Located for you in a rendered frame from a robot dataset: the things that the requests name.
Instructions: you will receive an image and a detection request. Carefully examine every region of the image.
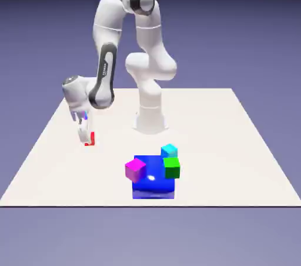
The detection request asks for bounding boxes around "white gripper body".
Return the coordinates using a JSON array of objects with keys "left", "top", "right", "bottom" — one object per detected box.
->
[{"left": 76, "top": 118, "right": 92, "bottom": 144}]

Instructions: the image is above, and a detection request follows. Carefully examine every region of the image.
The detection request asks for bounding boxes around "small red cube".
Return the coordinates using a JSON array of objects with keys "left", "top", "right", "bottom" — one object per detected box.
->
[{"left": 84, "top": 131, "right": 96, "bottom": 147}]

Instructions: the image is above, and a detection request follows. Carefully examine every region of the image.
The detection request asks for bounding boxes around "small magenta cube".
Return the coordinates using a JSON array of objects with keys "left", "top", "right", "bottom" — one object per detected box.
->
[{"left": 124, "top": 157, "right": 147, "bottom": 184}]

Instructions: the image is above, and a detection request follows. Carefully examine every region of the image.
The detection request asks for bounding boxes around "small cyan cube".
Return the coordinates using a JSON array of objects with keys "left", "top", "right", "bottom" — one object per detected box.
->
[{"left": 160, "top": 143, "right": 179, "bottom": 158}]

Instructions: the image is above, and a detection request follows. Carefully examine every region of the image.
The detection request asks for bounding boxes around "small green cube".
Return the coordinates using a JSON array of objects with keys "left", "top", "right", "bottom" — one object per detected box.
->
[{"left": 163, "top": 157, "right": 181, "bottom": 179}]

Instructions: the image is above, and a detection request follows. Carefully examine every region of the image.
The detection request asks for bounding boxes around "large blue box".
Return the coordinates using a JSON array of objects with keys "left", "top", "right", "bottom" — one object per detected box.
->
[{"left": 132, "top": 154, "right": 176, "bottom": 200}]

